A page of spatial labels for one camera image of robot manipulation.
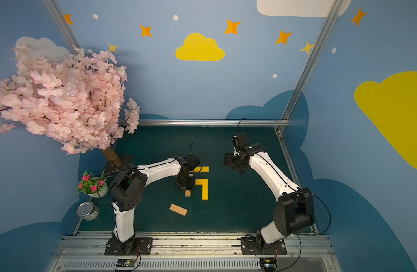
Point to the left controller board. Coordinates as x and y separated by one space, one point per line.
126 265

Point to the aluminium rail base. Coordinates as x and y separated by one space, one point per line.
193 252

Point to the yellow block top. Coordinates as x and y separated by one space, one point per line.
201 169

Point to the yellow block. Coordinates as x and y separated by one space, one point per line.
205 192
201 169
201 181

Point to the aluminium frame post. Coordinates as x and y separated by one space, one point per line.
58 17
320 42

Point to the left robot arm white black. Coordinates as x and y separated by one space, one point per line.
128 187

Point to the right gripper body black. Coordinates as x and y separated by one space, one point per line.
234 161

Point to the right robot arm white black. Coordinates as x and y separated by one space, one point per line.
294 209

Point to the right controller board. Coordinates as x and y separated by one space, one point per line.
267 265

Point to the controller board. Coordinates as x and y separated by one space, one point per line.
267 265
126 265

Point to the wooden block bottom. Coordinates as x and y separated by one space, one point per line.
178 209

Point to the left aluminium frame post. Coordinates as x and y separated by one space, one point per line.
58 17

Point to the silver tin can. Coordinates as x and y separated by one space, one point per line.
88 211

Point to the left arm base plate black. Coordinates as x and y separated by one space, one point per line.
132 247

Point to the rear aluminium frame bar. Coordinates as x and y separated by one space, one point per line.
214 123

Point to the pink cherry blossom tree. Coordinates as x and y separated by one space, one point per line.
78 102

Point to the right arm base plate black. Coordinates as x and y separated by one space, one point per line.
253 245

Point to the right aluminium frame post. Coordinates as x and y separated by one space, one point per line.
320 42

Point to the small potted pink flowers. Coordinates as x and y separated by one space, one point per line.
93 186

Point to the yellow block bottom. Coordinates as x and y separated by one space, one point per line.
205 192

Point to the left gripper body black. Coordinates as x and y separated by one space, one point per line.
184 181

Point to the black tree base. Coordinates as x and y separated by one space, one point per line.
111 169

